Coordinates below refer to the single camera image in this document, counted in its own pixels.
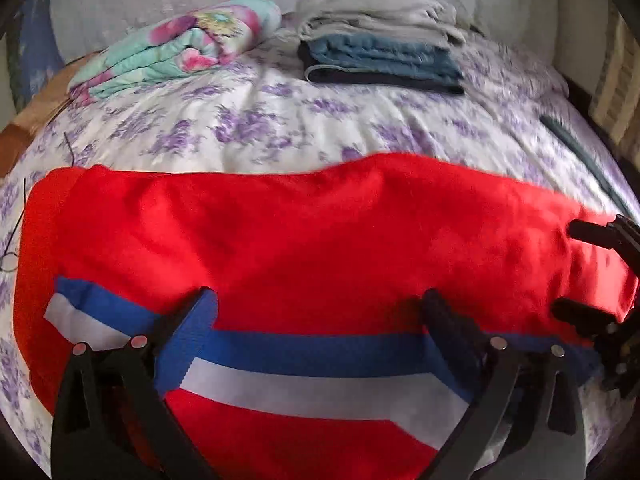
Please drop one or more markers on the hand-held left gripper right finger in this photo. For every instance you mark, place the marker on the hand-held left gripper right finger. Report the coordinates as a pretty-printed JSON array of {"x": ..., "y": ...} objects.
[{"x": 450, "y": 340}]

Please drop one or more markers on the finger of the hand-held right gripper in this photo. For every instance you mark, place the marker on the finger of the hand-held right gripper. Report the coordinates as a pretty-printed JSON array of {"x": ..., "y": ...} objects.
[
  {"x": 605, "y": 237},
  {"x": 580, "y": 312}
]

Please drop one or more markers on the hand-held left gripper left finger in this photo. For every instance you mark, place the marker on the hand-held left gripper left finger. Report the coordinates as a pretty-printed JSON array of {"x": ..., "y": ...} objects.
[{"x": 187, "y": 332}]

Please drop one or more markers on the red pants with striped sides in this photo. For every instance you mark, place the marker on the red pants with striped sides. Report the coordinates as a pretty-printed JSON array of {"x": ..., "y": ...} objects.
[{"x": 300, "y": 230}]

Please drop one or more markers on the folded grey pants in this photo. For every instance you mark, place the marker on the folded grey pants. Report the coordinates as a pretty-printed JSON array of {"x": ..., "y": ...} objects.
[{"x": 380, "y": 12}]

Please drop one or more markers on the beige striped cloth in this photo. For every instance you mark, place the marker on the beige striped cloth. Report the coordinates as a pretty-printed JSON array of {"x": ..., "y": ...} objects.
[{"x": 617, "y": 75}]

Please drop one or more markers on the thin-framed eyeglasses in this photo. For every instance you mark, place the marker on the thin-framed eyeglasses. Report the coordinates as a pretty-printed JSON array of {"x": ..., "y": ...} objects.
[{"x": 69, "y": 146}]

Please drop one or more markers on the purple floral bed sheet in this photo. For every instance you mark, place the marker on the purple floral bed sheet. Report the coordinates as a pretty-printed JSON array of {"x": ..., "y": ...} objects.
[{"x": 280, "y": 115}]

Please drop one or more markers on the brown pillow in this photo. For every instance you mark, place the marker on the brown pillow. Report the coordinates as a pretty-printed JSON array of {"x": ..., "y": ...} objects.
[{"x": 15, "y": 140}]

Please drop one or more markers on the folded black garment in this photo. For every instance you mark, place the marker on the folded black garment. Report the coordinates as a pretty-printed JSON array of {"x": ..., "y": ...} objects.
[{"x": 390, "y": 82}]

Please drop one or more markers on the folded floral quilt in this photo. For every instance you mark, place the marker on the folded floral quilt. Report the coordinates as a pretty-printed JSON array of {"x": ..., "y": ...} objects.
[{"x": 180, "y": 50}]

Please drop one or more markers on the folded blue jeans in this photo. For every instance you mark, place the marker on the folded blue jeans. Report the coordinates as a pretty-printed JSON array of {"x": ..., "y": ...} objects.
[{"x": 380, "y": 55}]

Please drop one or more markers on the blue patterned pillow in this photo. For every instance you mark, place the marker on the blue patterned pillow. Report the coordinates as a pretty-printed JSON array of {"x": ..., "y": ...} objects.
[{"x": 35, "y": 40}]

